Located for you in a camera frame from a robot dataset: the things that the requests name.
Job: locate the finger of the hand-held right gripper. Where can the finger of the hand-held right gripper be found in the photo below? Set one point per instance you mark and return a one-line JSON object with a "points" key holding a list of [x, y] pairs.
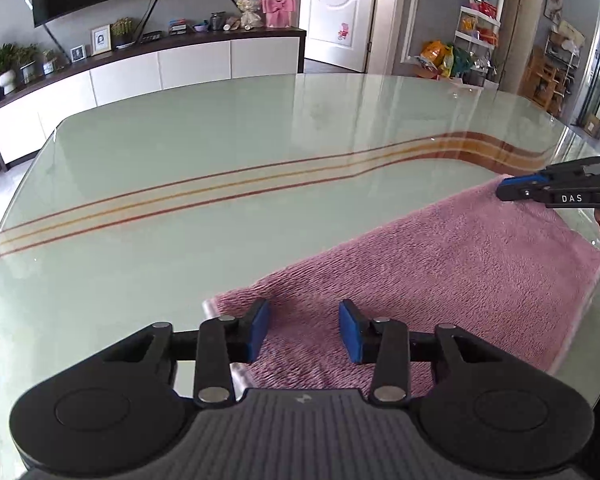
{"points": [[577, 166], [525, 180]]}

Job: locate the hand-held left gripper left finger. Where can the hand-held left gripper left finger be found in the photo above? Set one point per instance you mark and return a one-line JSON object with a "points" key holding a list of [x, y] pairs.
{"points": [[260, 330]]}

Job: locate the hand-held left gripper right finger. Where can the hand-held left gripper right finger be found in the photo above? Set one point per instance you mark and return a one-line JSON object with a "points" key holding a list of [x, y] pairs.
{"points": [[350, 332]]}

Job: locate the pink towel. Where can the pink towel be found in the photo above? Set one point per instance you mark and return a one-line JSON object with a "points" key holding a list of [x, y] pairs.
{"points": [[430, 270]]}

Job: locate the small cardboard box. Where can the small cardboard box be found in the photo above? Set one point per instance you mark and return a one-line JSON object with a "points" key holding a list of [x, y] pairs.
{"points": [[592, 126]]}

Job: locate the wooden rack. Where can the wooden rack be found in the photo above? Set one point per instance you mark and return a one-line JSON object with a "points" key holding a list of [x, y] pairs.
{"points": [[540, 82]]}

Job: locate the metal rack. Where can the metal rack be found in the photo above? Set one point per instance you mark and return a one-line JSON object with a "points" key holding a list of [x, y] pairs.
{"points": [[567, 55]]}

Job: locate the green plastic bag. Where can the green plastic bag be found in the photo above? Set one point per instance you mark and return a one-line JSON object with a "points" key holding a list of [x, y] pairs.
{"points": [[461, 62]]}

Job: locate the white shelf rack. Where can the white shelf rack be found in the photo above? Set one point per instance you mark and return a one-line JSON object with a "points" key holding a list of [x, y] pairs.
{"points": [[477, 35]]}

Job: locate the orange snack bag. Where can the orange snack bag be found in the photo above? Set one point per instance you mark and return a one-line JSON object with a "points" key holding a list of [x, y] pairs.
{"points": [[436, 54]]}

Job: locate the pink door sticker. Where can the pink door sticker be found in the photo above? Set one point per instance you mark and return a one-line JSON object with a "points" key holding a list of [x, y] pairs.
{"points": [[344, 32]]}

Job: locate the white door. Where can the white door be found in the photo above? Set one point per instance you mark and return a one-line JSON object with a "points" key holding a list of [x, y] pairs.
{"points": [[340, 5]]}

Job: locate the white television cabinet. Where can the white television cabinet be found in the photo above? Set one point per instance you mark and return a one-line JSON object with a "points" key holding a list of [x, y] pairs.
{"points": [[130, 75]]}

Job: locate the pink gift box with bow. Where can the pink gift box with bow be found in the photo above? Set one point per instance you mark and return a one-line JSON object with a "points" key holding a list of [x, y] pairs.
{"points": [[279, 5]]}

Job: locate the small bowl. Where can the small bowl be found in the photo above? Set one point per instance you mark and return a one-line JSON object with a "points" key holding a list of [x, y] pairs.
{"points": [[200, 26]]}

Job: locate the glass jar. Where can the glass jar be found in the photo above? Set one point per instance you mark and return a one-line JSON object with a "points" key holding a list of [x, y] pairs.
{"points": [[218, 21]]}

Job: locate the black calculator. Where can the black calculator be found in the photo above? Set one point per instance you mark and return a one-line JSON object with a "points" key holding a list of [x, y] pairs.
{"points": [[151, 37]]}

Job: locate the stack of books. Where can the stack of books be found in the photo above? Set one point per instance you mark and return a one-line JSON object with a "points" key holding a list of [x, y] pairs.
{"points": [[178, 27]]}

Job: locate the flower bouquet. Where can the flower bouquet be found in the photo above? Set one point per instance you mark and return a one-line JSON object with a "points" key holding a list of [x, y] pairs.
{"points": [[250, 5]]}

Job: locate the potted plant dark bowl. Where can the potted plant dark bowl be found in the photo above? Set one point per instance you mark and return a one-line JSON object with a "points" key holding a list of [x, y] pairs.
{"points": [[122, 32]]}

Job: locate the small potted plant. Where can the small potted plant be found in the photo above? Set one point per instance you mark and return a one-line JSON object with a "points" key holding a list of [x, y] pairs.
{"points": [[49, 64]]}

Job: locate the potted plant grey pot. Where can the potted plant grey pot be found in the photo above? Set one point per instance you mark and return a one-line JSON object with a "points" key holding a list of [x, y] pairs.
{"points": [[28, 65]]}

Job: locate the potted plant white vase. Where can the potted plant white vase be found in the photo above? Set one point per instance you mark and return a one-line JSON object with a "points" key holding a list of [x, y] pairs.
{"points": [[6, 65]]}

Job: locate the small photo frame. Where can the small photo frame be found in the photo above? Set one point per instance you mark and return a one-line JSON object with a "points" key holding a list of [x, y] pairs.
{"points": [[78, 54]]}

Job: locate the white photo frame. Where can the white photo frame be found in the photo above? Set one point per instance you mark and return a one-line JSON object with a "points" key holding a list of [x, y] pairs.
{"points": [[101, 40]]}

